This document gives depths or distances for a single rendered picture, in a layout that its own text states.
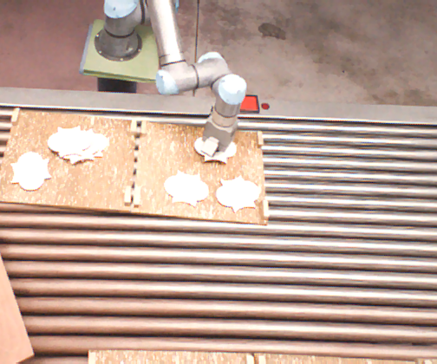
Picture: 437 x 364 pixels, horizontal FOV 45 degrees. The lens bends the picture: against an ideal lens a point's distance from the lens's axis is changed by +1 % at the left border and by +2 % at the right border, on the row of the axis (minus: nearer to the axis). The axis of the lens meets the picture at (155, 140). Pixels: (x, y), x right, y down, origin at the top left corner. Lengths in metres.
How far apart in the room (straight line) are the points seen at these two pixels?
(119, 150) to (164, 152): 0.15
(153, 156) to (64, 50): 1.78
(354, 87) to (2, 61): 2.18
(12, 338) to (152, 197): 0.56
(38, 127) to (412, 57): 2.75
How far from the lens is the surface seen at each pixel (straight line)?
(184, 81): 1.48
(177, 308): 1.46
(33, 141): 1.71
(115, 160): 1.65
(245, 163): 1.70
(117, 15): 1.87
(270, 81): 3.31
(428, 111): 2.15
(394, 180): 1.88
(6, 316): 1.34
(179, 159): 1.66
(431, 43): 4.04
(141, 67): 1.97
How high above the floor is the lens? 2.30
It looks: 53 degrees down
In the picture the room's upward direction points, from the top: 7 degrees clockwise
